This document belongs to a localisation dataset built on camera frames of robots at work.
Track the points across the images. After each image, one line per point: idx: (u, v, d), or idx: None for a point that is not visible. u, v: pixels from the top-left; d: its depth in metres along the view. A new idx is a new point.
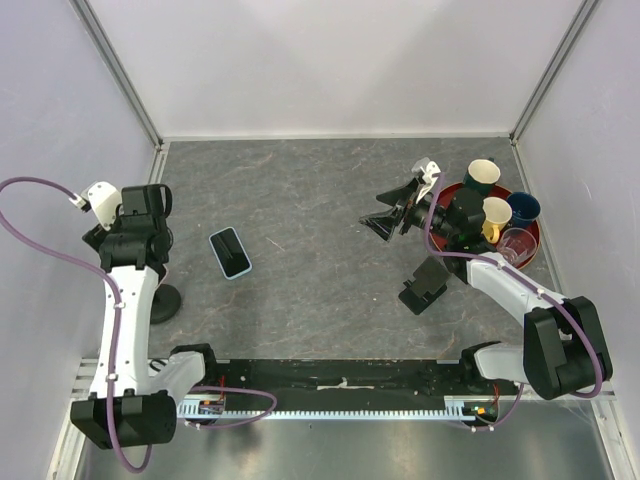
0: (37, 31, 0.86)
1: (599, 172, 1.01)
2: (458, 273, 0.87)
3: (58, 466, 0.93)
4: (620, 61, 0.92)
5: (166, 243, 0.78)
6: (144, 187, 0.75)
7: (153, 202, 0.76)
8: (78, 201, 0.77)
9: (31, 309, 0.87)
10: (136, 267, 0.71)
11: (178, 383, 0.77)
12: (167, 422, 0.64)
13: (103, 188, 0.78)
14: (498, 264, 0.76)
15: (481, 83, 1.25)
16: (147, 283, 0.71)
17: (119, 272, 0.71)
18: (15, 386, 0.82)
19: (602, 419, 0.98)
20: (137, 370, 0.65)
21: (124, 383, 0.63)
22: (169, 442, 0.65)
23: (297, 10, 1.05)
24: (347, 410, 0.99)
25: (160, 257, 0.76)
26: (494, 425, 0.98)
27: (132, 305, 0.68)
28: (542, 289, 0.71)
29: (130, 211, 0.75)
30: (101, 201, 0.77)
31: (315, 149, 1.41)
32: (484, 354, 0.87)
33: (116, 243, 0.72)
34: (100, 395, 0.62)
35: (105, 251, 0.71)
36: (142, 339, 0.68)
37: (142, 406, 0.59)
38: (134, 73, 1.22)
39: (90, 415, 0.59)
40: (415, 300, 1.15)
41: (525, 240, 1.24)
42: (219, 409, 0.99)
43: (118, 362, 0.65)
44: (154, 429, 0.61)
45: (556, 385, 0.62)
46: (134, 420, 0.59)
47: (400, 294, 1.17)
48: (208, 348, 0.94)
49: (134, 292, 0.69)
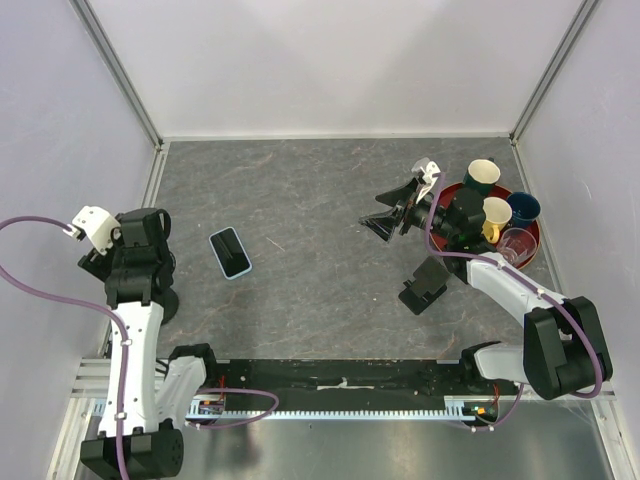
0: (37, 31, 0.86)
1: (599, 172, 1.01)
2: (458, 273, 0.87)
3: (58, 466, 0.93)
4: (620, 62, 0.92)
5: (168, 270, 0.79)
6: (143, 219, 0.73)
7: (153, 232, 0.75)
8: (73, 231, 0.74)
9: (32, 308, 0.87)
10: (142, 302, 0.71)
11: (181, 400, 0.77)
12: (174, 455, 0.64)
13: (96, 213, 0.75)
14: (498, 265, 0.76)
15: (481, 83, 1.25)
16: (153, 318, 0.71)
17: (125, 307, 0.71)
18: (15, 386, 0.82)
19: (602, 419, 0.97)
20: (145, 405, 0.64)
21: (133, 421, 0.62)
22: (176, 475, 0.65)
23: (297, 10, 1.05)
24: (347, 410, 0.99)
25: (164, 287, 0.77)
26: (494, 425, 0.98)
27: (140, 341, 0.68)
28: (542, 288, 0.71)
29: (131, 242, 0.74)
30: (97, 226, 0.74)
31: (315, 149, 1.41)
32: (484, 354, 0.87)
33: (121, 278, 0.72)
34: (109, 434, 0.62)
35: (111, 286, 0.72)
36: (149, 374, 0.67)
37: (151, 443, 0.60)
38: (134, 72, 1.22)
39: (99, 454, 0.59)
40: (415, 300, 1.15)
41: (525, 240, 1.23)
42: (219, 409, 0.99)
43: (126, 399, 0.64)
44: (163, 465, 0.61)
45: (556, 386, 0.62)
46: (143, 457, 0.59)
47: (400, 294, 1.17)
48: (208, 348, 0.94)
49: (140, 328, 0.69)
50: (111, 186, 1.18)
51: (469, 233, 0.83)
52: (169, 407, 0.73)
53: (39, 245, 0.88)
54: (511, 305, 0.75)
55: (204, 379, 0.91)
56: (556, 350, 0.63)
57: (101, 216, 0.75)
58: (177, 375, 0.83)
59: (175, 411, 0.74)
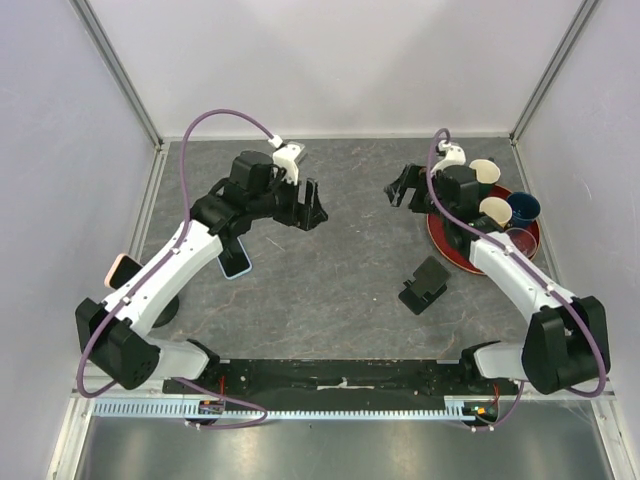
0: (37, 32, 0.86)
1: (599, 172, 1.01)
2: (462, 250, 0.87)
3: (58, 465, 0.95)
4: (620, 62, 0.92)
5: (249, 221, 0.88)
6: (253, 168, 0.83)
7: (254, 182, 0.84)
8: (276, 141, 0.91)
9: (36, 308, 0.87)
10: (210, 232, 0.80)
11: (173, 355, 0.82)
12: (138, 371, 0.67)
13: (295, 150, 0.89)
14: (504, 250, 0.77)
15: (481, 82, 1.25)
16: (206, 251, 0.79)
17: (199, 226, 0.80)
18: (15, 386, 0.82)
19: (602, 419, 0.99)
20: (147, 308, 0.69)
21: (131, 311, 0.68)
22: (128, 388, 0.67)
23: (294, 10, 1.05)
24: (347, 410, 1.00)
25: (235, 236, 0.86)
26: (494, 425, 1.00)
27: (183, 258, 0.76)
28: (551, 285, 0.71)
29: (233, 182, 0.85)
30: (280, 156, 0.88)
31: (315, 149, 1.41)
32: (484, 351, 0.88)
33: (208, 205, 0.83)
34: (107, 306, 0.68)
35: (197, 206, 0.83)
36: (168, 290, 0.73)
37: (130, 341, 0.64)
38: (134, 72, 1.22)
39: (90, 315, 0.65)
40: (415, 300, 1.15)
41: (525, 240, 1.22)
42: (219, 409, 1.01)
43: (138, 293, 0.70)
44: (124, 368, 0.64)
45: (554, 382, 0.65)
46: (115, 346, 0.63)
47: (400, 294, 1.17)
48: (215, 358, 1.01)
49: (192, 249, 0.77)
50: (111, 187, 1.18)
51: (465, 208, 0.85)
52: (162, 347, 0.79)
53: (39, 244, 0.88)
54: (515, 294, 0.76)
55: (191, 378, 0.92)
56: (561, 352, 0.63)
57: (289, 156, 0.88)
58: (183, 347, 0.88)
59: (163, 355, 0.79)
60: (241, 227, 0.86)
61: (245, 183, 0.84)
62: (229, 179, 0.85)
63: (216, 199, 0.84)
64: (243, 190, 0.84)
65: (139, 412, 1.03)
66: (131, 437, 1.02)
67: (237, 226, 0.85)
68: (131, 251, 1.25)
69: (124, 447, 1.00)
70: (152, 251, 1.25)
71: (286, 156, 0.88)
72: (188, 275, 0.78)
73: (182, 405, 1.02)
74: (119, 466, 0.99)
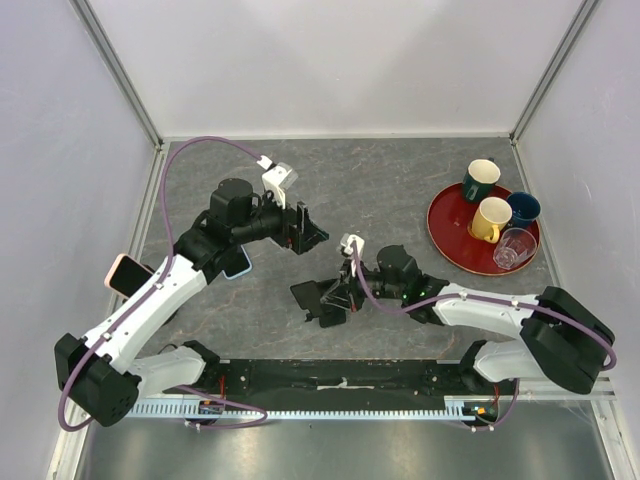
0: (37, 31, 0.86)
1: (599, 171, 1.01)
2: (430, 319, 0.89)
3: (58, 466, 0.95)
4: (621, 62, 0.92)
5: (234, 252, 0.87)
6: (230, 203, 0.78)
7: (233, 215, 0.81)
8: (263, 161, 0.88)
9: (37, 308, 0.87)
10: (193, 266, 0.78)
11: (161, 375, 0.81)
12: (115, 406, 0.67)
13: (281, 173, 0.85)
14: (460, 296, 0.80)
15: (480, 83, 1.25)
16: (192, 283, 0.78)
17: (182, 259, 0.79)
18: (14, 386, 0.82)
19: (602, 419, 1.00)
20: (127, 345, 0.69)
21: (111, 347, 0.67)
22: (106, 425, 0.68)
23: (292, 10, 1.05)
24: (347, 410, 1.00)
25: (221, 266, 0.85)
26: (494, 425, 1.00)
27: (167, 293, 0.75)
28: (516, 299, 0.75)
29: (214, 215, 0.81)
30: (266, 179, 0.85)
31: (315, 149, 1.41)
32: (485, 361, 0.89)
33: (191, 240, 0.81)
34: (88, 343, 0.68)
35: (182, 240, 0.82)
36: (150, 323, 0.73)
37: (108, 381, 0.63)
38: (134, 71, 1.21)
39: (69, 351, 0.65)
40: (319, 305, 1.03)
41: (525, 240, 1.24)
42: (219, 409, 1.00)
43: (120, 329, 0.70)
44: (100, 406, 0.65)
45: (586, 375, 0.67)
46: (93, 384, 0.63)
47: (320, 323, 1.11)
48: (215, 358, 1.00)
49: (175, 282, 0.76)
50: (111, 187, 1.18)
51: (407, 288, 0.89)
52: (145, 374, 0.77)
53: (39, 243, 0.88)
54: (502, 329, 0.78)
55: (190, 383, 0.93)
56: (564, 349, 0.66)
57: (274, 180, 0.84)
58: (175, 358, 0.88)
59: (146, 380, 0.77)
60: (228, 258, 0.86)
61: (225, 217, 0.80)
62: (211, 211, 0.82)
63: (201, 234, 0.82)
64: (225, 226, 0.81)
65: (139, 412, 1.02)
66: (132, 437, 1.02)
67: (223, 259, 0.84)
68: (131, 251, 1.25)
69: (124, 447, 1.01)
70: (152, 251, 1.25)
71: (271, 182, 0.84)
72: (174, 307, 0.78)
73: (182, 405, 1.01)
74: (118, 466, 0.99)
